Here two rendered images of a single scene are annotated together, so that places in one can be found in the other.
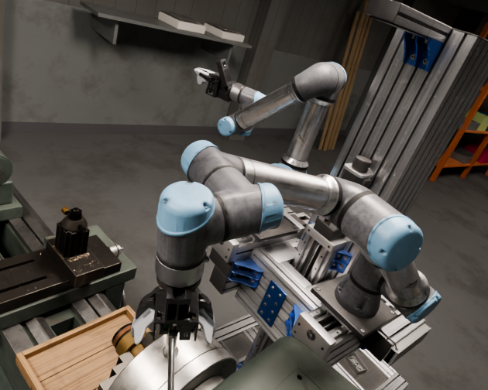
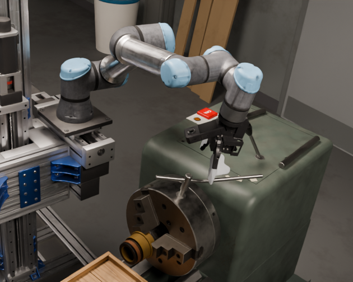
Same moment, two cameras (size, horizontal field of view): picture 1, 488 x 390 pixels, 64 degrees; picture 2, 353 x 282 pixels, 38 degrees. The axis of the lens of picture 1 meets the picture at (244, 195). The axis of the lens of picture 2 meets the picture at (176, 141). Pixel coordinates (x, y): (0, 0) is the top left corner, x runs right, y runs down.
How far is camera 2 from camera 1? 145 cm
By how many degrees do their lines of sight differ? 74
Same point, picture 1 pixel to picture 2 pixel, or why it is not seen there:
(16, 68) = not seen: outside the picture
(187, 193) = (250, 69)
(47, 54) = not seen: outside the picture
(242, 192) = (228, 56)
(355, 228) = not seen: hidden behind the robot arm
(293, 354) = (167, 141)
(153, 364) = (190, 204)
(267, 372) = (185, 152)
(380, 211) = (156, 30)
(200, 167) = (199, 70)
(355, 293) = (84, 106)
